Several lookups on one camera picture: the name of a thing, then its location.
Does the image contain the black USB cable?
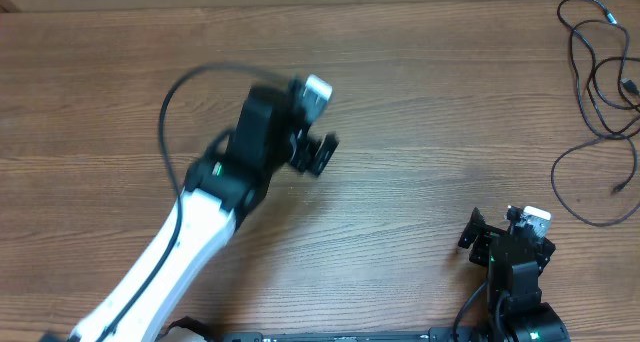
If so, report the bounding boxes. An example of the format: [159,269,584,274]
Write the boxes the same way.
[556,0,640,141]

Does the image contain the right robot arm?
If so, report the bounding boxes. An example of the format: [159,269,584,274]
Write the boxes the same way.
[451,206,571,342]

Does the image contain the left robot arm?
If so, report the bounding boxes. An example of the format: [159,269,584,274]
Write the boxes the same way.
[69,75,338,342]

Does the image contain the black thin cable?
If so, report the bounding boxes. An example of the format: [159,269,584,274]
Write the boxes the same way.
[549,19,640,228]

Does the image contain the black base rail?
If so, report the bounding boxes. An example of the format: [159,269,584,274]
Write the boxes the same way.
[159,316,484,342]

